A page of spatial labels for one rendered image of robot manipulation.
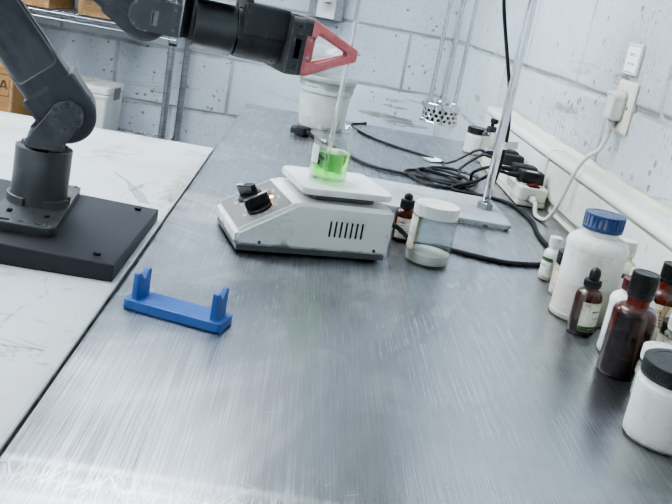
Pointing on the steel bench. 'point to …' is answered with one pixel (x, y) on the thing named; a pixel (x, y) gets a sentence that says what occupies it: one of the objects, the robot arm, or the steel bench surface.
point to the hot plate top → (356, 184)
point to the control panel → (255, 214)
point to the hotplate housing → (315, 227)
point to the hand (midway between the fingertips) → (349, 55)
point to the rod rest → (139, 301)
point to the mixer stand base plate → (469, 214)
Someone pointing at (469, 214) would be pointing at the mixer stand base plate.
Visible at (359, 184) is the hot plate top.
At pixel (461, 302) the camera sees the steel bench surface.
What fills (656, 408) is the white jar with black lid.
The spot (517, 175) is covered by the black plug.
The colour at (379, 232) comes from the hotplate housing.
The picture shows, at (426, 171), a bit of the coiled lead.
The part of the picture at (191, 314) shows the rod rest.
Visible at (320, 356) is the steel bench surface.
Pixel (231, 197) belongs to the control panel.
